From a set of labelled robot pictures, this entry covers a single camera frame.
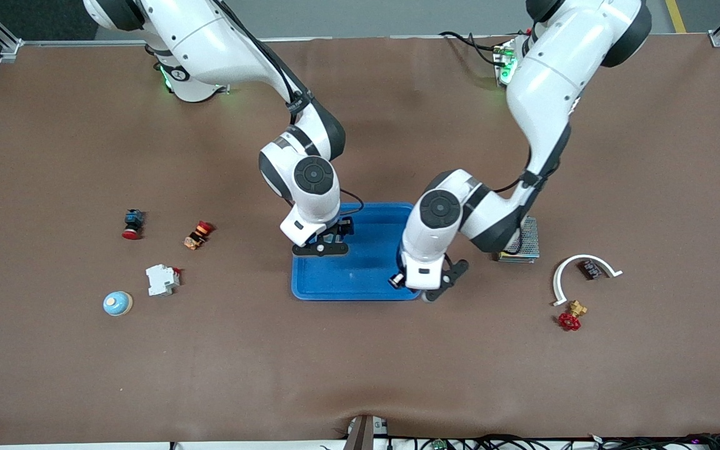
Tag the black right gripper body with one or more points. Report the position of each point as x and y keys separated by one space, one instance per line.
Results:
x=342 y=227

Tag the small black terminal block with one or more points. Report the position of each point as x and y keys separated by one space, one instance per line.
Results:
x=591 y=270

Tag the light blue call bell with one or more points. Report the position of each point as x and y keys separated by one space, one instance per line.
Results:
x=117 y=304

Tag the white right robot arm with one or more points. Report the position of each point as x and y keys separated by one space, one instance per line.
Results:
x=210 y=44

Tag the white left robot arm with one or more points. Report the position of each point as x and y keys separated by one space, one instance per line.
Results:
x=554 y=75

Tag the blue plastic tray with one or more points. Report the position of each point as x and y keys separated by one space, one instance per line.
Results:
x=360 y=275

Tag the brown table cover sheet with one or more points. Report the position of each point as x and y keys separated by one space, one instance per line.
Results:
x=360 y=362

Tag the metal mesh power supply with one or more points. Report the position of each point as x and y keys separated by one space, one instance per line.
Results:
x=525 y=247

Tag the red orange emergency button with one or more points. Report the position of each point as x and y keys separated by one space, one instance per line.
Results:
x=198 y=235

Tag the white curved plastic arc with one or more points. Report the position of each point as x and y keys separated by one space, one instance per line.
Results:
x=556 y=280

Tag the white circuit breaker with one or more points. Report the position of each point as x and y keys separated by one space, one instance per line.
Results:
x=161 y=280

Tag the red push button blue body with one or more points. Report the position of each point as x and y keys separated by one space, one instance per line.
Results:
x=133 y=224

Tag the yellow floor tape strip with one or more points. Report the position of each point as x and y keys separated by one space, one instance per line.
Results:
x=677 y=17

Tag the grey metal bracket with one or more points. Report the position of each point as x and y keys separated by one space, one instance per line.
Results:
x=363 y=434

